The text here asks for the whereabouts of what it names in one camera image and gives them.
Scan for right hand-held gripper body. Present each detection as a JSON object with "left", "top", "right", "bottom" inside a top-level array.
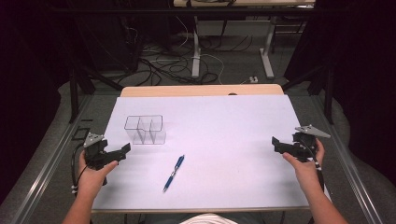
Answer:
[{"left": 291, "top": 124, "right": 332, "bottom": 163}]

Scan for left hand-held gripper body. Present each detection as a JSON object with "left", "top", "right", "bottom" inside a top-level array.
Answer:
[{"left": 83, "top": 133, "right": 120, "bottom": 171}]

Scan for clear plastic pen holder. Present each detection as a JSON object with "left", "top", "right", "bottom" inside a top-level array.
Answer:
[{"left": 123, "top": 114, "right": 167, "bottom": 146}]

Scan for blue ballpoint pen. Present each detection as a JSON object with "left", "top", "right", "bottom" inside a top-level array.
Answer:
[{"left": 162, "top": 154, "right": 186, "bottom": 193}]

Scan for person's right hand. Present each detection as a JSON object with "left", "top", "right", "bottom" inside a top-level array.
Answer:
[{"left": 282, "top": 138, "right": 326, "bottom": 188}]

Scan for person's left hand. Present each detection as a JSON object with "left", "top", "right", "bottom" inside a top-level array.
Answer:
[{"left": 77, "top": 150, "right": 120, "bottom": 196}]

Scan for black metal stand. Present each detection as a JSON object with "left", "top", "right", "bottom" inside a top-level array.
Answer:
[
  {"left": 281, "top": 62, "right": 336, "bottom": 126},
  {"left": 68, "top": 62, "right": 124, "bottom": 124}
]

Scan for white table sheet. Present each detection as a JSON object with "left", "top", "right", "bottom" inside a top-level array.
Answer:
[{"left": 92, "top": 94, "right": 332, "bottom": 213}]

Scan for light wooden table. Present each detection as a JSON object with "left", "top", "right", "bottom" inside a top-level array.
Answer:
[{"left": 120, "top": 83, "right": 285, "bottom": 98}]

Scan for person's white shirt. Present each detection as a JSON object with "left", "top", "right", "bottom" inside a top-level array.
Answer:
[{"left": 179, "top": 213, "right": 238, "bottom": 224}]

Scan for white-legged desk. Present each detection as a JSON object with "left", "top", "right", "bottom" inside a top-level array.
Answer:
[{"left": 173, "top": 0, "right": 316, "bottom": 79}]

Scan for black horizontal bar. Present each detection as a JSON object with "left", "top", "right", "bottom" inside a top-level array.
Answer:
[{"left": 50, "top": 7, "right": 345, "bottom": 15}]

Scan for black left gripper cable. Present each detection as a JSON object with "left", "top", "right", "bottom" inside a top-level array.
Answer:
[{"left": 70, "top": 144, "right": 88, "bottom": 198}]

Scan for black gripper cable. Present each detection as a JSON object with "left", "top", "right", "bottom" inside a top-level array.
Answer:
[
  {"left": 70, "top": 144, "right": 88, "bottom": 198},
  {"left": 298, "top": 138, "right": 326, "bottom": 192}
]

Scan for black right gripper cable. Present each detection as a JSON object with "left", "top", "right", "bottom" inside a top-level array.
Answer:
[{"left": 298, "top": 138, "right": 326, "bottom": 192}]

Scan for aluminium rail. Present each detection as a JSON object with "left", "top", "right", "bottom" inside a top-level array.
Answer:
[
  {"left": 8, "top": 94, "right": 94, "bottom": 224},
  {"left": 311, "top": 94, "right": 386, "bottom": 224}
]

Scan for tangle of black floor cables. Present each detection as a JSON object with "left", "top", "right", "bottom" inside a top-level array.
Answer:
[{"left": 136, "top": 34, "right": 254, "bottom": 87}]

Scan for white floor cable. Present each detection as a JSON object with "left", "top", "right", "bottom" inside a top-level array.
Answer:
[{"left": 174, "top": 15, "right": 226, "bottom": 86}]

